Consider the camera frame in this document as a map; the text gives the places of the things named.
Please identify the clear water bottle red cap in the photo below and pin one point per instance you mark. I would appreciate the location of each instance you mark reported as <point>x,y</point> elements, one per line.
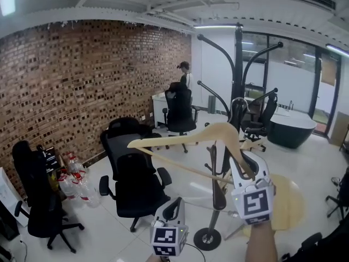
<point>88,192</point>
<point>81,166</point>
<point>73,164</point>
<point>68,188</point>

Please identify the small cluttered side shelf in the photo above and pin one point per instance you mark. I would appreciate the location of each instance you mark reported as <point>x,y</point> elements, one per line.
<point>50,160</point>

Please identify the small wooden folding stand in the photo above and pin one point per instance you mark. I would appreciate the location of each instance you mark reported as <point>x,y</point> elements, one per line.
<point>252,145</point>

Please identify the person's left forearm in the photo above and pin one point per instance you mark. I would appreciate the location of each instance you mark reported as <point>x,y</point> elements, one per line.
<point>156,259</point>

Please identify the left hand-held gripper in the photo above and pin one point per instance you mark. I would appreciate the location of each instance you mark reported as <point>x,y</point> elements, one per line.
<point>166,236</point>

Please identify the brown cardboard sheet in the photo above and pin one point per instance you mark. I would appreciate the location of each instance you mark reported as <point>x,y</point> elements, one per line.
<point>339,130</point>

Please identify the black bathtub with white rim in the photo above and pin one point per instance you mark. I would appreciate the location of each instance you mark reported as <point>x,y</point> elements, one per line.
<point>291,132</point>

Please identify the grey trash bin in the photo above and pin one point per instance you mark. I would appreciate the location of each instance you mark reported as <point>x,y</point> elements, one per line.
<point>212,105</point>

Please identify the black framed glass door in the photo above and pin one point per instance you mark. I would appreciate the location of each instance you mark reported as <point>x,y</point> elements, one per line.
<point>316,91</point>

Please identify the brown paper sheet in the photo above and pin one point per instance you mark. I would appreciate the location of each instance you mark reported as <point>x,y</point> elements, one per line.
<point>328,72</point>

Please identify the black metal coat rack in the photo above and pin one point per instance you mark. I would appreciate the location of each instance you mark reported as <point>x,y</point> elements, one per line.
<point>238,64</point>

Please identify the white desk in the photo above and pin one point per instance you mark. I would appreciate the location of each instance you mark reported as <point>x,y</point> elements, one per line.
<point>158,108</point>

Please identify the light wooden hanger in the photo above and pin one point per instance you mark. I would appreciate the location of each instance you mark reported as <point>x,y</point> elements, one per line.
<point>218,131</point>

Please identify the round light wooden table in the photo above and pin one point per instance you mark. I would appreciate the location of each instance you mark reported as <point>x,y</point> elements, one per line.
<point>289,201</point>

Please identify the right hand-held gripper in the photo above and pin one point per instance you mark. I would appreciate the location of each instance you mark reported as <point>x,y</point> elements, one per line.
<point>257,202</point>

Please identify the black bathtub faucet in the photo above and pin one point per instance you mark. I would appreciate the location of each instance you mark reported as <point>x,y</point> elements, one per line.
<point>291,105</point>

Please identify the person's right forearm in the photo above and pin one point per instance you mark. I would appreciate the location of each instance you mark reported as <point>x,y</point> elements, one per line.
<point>261,244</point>

